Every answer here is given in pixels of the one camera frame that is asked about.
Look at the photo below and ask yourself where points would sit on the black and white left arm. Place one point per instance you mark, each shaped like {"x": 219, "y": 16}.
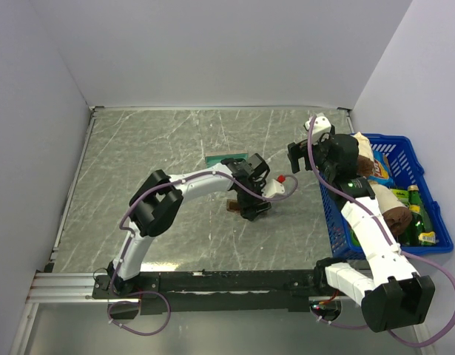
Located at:
{"x": 154, "y": 207}

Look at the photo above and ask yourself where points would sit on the green glass bottle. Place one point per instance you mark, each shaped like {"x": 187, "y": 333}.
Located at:
{"x": 421, "y": 221}

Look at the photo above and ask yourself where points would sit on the yellow green snack packet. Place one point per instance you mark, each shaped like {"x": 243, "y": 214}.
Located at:
{"x": 427, "y": 238}

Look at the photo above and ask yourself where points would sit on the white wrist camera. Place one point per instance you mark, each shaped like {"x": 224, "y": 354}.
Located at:
{"x": 274, "y": 188}
{"x": 321, "y": 126}

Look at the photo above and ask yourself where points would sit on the aluminium frame rail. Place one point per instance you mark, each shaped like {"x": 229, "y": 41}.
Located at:
{"x": 64, "y": 286}

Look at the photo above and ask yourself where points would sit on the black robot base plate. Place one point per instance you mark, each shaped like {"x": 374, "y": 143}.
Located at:
{"x": 186, "y": 291}

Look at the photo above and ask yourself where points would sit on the blue Lays chip bag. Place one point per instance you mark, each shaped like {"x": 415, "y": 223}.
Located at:
{"x": 381, "y": 172}

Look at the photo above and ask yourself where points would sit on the brown plush toy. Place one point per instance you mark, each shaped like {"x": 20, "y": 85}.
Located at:
{"x": 365, "y": 166}

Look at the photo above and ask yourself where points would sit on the grey-brown glasses case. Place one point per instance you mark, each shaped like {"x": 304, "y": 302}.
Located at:
{"x": 212, "y": 158}

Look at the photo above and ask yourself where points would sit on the blue plastic basket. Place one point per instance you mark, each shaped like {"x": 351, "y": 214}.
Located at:
{"x": 405, "y": 171}

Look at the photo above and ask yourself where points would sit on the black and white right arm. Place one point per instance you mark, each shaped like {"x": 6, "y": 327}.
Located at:
{"x": 395, "y": 295}

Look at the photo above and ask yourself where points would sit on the brown tortoise sunglasses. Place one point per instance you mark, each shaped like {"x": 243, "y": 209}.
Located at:
{"x": 235, "y": 206}

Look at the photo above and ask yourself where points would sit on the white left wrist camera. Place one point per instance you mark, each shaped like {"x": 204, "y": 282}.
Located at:
{"x": 274, "y": 188}

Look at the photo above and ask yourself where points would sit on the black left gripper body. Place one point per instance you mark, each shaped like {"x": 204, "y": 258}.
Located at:
{"x": 246, "y": 200}

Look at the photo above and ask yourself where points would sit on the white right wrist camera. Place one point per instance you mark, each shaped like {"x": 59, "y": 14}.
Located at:
{"x": 321, "y": 126}

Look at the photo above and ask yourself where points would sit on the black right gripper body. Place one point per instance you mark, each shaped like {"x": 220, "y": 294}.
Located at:
{"x": 319, "y": 152}

